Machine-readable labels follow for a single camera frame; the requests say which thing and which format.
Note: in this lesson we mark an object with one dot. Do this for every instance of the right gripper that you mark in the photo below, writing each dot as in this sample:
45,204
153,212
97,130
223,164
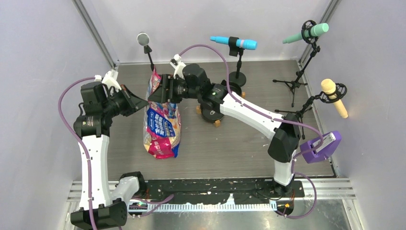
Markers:
161,95

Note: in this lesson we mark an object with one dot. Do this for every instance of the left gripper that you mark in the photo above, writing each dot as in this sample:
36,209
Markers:
136,102

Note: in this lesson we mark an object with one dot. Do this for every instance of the colourful pet food bag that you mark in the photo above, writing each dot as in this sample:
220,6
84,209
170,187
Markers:
162,130

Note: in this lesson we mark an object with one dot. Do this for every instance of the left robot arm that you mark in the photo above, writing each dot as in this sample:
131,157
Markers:
100,207

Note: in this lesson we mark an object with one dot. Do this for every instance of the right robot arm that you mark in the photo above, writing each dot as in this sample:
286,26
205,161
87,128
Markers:
281,130

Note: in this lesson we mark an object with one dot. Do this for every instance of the near black pet bowl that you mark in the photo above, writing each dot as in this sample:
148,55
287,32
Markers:
210,116

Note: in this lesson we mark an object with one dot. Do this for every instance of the black pet bowl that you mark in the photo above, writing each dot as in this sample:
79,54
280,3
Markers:
234,88
210,116

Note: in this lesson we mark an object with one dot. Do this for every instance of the far black pet bowl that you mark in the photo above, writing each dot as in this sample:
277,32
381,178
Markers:
234,88

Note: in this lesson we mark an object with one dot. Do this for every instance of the round silver microphone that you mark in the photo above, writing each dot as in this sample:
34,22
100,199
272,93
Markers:
143,39

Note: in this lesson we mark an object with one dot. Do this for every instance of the green microphone tripod stand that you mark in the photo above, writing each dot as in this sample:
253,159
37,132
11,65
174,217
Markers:
292,85

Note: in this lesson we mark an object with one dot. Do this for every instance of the yellow microphone tripod stand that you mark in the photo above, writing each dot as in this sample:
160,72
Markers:
307,106

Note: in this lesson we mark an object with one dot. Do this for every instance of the green microphone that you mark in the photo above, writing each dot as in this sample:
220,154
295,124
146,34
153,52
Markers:
311,32

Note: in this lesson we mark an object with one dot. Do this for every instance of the yellow microphone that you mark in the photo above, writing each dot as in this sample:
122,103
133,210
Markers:
335,92

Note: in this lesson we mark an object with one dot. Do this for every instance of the purple metronome box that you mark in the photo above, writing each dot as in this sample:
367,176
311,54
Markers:
330,143

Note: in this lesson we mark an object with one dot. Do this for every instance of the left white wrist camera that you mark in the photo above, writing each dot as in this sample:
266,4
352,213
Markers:
109,79

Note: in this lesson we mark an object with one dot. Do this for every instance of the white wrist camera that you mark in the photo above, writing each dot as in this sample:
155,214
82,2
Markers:
109,79
178,65

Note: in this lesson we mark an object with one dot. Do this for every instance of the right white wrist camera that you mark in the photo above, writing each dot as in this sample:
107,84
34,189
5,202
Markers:
178,65

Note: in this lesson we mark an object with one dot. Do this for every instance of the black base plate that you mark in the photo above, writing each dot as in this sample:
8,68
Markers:
219,191

